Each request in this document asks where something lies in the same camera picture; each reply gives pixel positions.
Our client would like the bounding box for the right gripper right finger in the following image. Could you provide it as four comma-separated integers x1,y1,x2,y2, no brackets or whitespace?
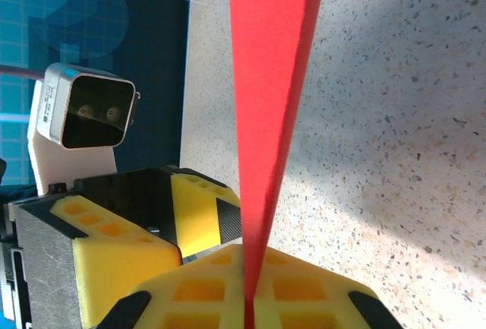
254,245,404,329

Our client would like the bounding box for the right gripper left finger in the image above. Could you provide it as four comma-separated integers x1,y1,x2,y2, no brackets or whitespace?
96,244,248,329

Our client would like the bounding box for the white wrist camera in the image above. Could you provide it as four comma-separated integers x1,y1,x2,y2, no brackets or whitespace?
27,78,118,197

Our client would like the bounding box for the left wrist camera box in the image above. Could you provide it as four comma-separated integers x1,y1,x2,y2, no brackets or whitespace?
36,62,142,151

